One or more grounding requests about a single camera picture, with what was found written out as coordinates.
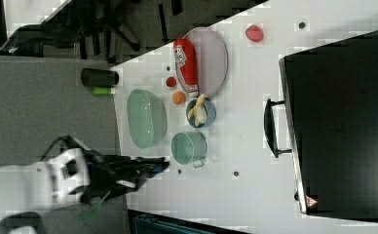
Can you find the black office chair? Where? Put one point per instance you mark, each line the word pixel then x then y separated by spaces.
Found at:
pixel 61 23

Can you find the black cylinder cup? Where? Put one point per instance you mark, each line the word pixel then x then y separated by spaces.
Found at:
pixel 99 78

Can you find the red ketchup bottle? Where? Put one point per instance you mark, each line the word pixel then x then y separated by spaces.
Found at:
pixel 186 61

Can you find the grey round plate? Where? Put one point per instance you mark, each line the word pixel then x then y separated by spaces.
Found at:
pixel 212 60

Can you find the red strawberry toy far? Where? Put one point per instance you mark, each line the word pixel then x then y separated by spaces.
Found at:
pixel 254 34

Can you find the red strawberry toy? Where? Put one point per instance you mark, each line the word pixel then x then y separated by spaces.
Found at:
pixel 254 34
pixel 171 82

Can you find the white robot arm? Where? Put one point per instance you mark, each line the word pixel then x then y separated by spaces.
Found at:
pixel 76 175

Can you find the blue bowl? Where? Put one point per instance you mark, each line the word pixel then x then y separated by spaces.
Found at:
pixel 210 112

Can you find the green mug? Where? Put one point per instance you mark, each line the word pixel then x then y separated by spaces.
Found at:
pixel 189 148

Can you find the black toaster oven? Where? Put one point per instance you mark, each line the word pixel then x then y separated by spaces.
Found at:
pixel 330 97

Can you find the orange toy fruit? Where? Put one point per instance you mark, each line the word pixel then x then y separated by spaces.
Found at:
pixel 178 98

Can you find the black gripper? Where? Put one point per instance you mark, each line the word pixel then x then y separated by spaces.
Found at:
pixel 119 175

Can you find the blue metal frame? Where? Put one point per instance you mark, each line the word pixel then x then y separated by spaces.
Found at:
pixel 146 223

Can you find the green marker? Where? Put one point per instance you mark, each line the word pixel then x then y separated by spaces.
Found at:
pixel 104 91

